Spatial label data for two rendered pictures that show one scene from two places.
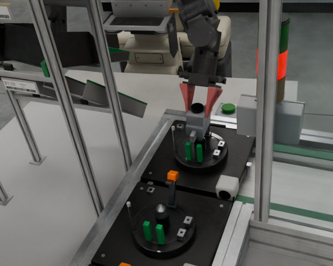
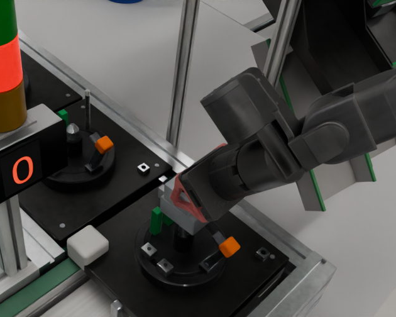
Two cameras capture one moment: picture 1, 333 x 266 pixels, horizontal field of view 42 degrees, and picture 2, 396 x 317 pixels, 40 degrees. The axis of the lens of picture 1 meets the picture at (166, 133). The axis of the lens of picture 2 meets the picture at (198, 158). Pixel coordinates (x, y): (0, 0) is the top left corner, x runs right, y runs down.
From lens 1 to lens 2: 1.08 m
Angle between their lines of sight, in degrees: 70
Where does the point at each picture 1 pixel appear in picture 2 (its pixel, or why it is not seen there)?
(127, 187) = (177, 162)
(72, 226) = (187, 141)
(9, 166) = not seen: hidden behind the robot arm
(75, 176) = not seen: hidden behind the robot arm
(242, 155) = (139, 303)
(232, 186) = (75, 241)
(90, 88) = (263, 51)
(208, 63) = (223, 160)
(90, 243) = (111, 108)
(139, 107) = (308, 190)
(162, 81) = not seen: outside the picture
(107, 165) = (278, 200)
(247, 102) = (37, 114)
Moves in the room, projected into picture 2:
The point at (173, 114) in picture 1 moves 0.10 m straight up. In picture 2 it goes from (316, 272) to (336, 233)
